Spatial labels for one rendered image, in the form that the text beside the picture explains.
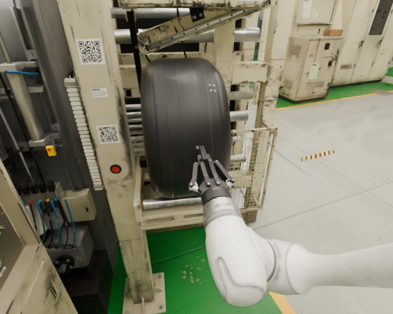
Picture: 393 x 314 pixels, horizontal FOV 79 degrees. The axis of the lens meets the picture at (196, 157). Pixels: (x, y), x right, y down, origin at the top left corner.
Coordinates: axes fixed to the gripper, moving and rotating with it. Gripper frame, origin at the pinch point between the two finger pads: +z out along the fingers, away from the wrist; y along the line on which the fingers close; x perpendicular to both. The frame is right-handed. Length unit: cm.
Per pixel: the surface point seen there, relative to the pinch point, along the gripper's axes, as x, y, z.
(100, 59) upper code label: -21.5, 29.8, 27.5
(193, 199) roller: 34.5, 0.8, 12.3
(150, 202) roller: 34.1, 19.2, 12.8
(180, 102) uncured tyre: -11.9, 5.4, 13.0
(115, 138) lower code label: 7.0, 29.7, 23.6
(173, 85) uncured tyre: -15.4, 6.9, 18.2
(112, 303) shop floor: 126, 53, 11
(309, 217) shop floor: 133, -118, 60
